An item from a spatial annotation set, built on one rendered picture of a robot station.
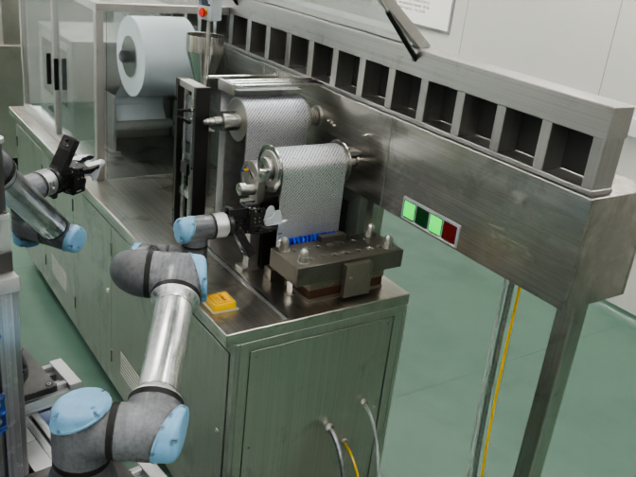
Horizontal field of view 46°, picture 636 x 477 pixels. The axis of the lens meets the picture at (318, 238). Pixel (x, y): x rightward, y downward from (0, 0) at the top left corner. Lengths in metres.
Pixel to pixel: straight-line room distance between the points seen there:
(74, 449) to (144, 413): 0.15
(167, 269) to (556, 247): 0.95
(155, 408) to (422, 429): 1.96
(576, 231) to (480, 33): 3.55
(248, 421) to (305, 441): 0.27
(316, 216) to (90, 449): 1.14
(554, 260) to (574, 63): 2.97
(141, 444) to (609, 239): 1.20
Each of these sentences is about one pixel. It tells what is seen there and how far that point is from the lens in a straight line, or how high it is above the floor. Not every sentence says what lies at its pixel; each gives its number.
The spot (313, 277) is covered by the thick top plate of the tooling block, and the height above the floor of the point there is 0.99.
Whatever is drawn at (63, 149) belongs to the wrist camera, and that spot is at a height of 1.30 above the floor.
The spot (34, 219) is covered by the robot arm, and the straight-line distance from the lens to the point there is 1.98.
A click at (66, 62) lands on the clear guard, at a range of 3.46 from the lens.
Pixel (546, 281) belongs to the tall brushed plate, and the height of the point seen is 1.19.
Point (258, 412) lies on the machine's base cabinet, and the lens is 2.29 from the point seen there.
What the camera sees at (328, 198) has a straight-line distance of 2.39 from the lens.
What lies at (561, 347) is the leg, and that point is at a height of 0.95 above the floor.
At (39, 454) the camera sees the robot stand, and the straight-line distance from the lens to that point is 1.97.
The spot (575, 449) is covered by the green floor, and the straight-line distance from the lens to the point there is 3.51.
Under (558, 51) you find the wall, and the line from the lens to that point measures 4.88.
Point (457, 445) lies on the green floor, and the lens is 3.31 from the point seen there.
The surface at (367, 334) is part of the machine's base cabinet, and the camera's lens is 2.38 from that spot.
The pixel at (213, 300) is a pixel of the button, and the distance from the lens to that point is 2.19.
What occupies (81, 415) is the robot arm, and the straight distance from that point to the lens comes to 1.54.
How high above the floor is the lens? 1.96
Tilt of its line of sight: 23 degrees down
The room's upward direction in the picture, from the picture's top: 7 degrees clockwise
